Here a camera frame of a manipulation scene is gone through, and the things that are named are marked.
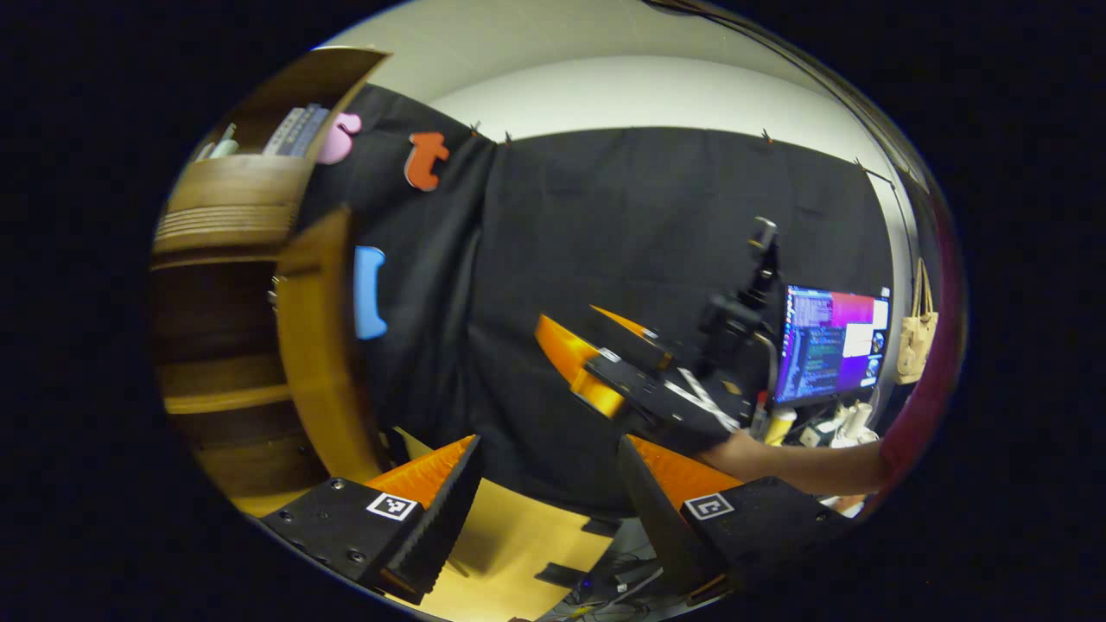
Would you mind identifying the wooden cabinet drawer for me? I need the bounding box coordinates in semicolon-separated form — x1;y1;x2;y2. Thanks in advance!
154;155;312;256

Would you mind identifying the beige hanging bag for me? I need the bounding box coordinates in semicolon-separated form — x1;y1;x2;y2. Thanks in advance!
894;259;939;385

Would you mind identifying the tangle of cables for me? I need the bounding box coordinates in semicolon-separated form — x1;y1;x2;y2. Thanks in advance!
553;553;668;621

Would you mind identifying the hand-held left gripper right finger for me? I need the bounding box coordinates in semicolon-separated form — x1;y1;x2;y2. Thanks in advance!
615;436;856;608

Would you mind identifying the computer monitor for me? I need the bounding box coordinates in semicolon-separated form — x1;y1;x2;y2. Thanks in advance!
773;285;891;407

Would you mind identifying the light blue book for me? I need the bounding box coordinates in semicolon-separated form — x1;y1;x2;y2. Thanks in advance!
300;104;332;158

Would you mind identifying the wooden double-door shoe cabinet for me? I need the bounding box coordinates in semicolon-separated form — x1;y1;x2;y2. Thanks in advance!
149;48;407;519

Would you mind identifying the wooden cabinet shelf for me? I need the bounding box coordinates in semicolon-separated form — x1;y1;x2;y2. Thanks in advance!
162;384;295;416

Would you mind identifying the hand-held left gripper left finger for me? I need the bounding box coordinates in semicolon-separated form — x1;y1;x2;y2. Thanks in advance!
246;436;485;606

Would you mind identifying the black backdrop cloth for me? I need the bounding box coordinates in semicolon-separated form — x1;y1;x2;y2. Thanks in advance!
294;82;899;519

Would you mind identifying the dark blue book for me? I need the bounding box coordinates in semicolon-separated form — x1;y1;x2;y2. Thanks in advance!
281;105;317;157

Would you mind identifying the wooden shoe cabinet door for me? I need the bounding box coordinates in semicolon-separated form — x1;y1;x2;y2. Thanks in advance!
275;207;385;485

